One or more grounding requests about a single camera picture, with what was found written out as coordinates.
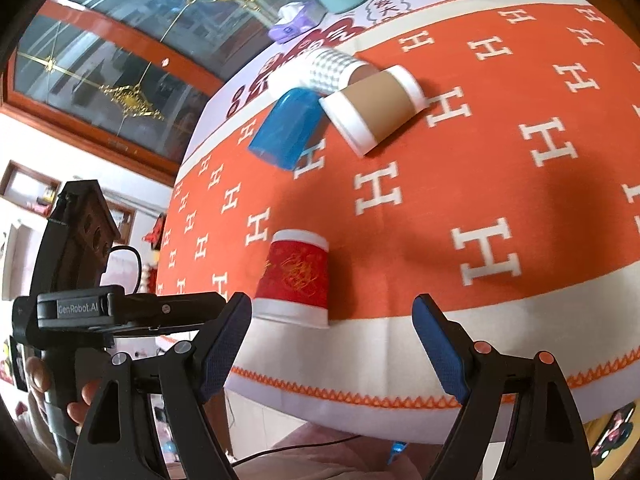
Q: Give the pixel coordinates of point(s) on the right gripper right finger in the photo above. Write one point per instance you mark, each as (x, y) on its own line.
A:
(545, 438)

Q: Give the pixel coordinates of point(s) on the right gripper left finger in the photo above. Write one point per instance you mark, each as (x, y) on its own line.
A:
(118, 439)

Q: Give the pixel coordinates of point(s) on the red paper cup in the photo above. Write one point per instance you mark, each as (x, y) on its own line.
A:
(294, 287)

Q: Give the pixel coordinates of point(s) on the blue translucent plastic cup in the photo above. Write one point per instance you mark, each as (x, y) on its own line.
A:
(287, 129)

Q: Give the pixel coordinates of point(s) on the brown sleeve paper cup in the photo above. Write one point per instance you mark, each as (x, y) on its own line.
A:
(367, 112)

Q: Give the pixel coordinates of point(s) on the grey checked paper cup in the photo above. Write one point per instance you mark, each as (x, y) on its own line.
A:
(328, 70)

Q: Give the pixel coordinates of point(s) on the person's left hand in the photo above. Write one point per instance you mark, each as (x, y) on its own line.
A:
(41, 382)

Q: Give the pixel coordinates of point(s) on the orange H-pattern tablecloth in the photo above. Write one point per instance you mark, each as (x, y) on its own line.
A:
(512, 199)

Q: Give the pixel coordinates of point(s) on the wooden glass cabinet doors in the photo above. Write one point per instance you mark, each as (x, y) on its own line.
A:
(127, 80)

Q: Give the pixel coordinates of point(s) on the purple tissue box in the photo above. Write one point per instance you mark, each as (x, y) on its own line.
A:
(296, 18)

